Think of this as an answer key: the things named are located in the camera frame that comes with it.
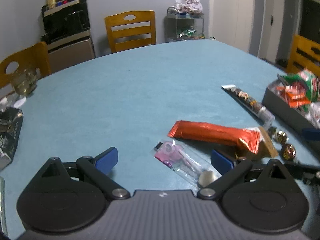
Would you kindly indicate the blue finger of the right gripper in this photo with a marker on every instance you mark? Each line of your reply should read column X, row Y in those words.
column 311, row 134

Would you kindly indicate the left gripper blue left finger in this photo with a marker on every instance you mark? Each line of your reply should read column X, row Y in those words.
column 96, row 169

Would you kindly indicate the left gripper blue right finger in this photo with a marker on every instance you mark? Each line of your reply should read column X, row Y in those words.
column 232, row 172

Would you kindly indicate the clear sunflower seeds bag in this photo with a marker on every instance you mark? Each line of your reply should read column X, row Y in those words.
column 313, row 114

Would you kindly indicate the red orange long snack bar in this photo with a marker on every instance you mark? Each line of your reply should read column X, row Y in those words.
column 251, row 143

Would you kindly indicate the orange small snack packet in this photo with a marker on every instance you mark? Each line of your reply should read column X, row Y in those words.
column 293, row 96

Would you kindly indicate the green shrimp chips bag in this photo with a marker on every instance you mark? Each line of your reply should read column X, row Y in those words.
column 303, row 79

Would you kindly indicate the long dark cartoon snack tube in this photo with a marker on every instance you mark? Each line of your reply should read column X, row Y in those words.
column 252, row 105

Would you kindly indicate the pink item clear packet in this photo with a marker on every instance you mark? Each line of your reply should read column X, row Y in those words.
column 184, row 162

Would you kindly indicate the gold wrapped chocolate candy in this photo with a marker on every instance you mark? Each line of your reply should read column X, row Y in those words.
column 278, row 135

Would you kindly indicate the right wooden chair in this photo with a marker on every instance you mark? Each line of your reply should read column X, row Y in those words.
column 304, row 55

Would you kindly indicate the wooden chair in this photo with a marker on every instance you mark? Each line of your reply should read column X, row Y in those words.
column 35, row 57
column 130, row 30
column 304, row 55

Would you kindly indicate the black silver foil bag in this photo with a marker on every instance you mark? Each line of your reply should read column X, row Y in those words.
column 11, row 124

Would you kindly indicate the glass bowl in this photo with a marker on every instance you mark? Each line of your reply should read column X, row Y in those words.
column 24, row 81

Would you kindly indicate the beige cabinet under dispenser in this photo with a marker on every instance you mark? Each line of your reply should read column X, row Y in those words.
column 72, row 54

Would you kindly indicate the left wooden chair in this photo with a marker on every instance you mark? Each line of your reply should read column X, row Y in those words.
column 35, row 57

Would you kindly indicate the black water dispenser machine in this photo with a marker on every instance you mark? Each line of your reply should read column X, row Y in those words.
column 67, row 18

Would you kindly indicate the glass shelf cart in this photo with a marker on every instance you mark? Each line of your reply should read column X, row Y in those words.
column 181, row 26

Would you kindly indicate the middle wooden chair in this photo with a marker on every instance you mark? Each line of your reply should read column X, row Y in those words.
column 130, row 30

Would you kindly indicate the white Dove plastic bag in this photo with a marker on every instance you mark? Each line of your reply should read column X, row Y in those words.
column 189, row 6

